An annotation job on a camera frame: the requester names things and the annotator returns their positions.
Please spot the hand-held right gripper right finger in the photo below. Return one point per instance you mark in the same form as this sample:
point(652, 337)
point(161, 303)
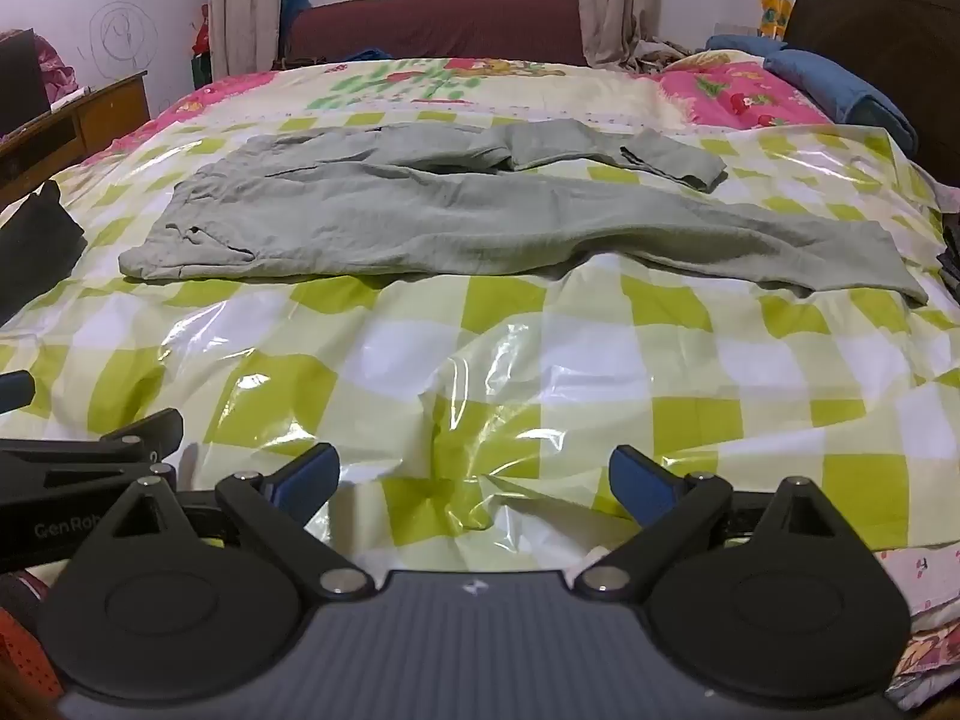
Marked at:
point(641, 484)

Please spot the black cloth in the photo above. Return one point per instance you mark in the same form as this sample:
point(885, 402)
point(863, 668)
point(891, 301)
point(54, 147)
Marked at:
point(34, 247)

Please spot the green checked plastic sheet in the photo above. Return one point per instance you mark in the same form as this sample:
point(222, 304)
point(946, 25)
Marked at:
point(525, 360)

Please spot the red dotted cloth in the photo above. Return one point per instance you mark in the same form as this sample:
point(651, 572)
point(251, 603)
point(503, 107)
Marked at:
point(26, 637)

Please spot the orange yellow packet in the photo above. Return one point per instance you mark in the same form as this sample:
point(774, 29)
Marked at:
point(775, 11)

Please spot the wooden desk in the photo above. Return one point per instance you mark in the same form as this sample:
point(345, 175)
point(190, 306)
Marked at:
point(105, 109)

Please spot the grey-green pants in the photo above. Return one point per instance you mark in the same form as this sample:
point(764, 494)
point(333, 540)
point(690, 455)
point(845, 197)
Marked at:
point(450, 217)

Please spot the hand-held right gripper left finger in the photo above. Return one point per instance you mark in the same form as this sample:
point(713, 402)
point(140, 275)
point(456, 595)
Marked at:
point(311, 476)

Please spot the pink cloth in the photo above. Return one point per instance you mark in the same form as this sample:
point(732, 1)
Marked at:
point(56, 67)

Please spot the dark wooden headboard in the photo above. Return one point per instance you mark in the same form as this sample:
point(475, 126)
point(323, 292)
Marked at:
point(885, 22)

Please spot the cream floral bed sheet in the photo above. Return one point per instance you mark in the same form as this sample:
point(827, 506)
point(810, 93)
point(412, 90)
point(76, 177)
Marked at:
point(450, 86)

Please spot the black monitor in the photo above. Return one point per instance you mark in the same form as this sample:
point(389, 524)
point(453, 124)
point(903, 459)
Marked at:
point(16, 82)

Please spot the blue cloth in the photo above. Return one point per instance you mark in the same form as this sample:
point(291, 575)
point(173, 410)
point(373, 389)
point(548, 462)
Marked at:
point(367, 55)

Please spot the maroon sofa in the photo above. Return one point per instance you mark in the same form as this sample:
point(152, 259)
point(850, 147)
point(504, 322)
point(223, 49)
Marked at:
point(435, 22)

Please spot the beige curtain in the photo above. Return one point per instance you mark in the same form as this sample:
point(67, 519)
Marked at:
point(244, 7)
point(606, 4)

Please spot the beige clothes heap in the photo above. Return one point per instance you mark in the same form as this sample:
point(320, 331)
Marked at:
point(667, 52)

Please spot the pink floral pillow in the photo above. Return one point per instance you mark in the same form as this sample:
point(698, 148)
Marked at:
point(742, 94)

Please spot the dark clothes pile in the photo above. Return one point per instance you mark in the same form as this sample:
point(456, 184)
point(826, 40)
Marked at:
point(951, 240)

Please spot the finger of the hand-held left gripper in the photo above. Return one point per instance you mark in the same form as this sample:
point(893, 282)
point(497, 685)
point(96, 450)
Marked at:
point(142, 429)
point(15, 391)

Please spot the pink printed bed sheet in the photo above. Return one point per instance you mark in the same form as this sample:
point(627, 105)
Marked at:
point(930, 600)

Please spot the blue blanket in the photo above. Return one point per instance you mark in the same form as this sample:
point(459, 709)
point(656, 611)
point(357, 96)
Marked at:
point(840, 82)

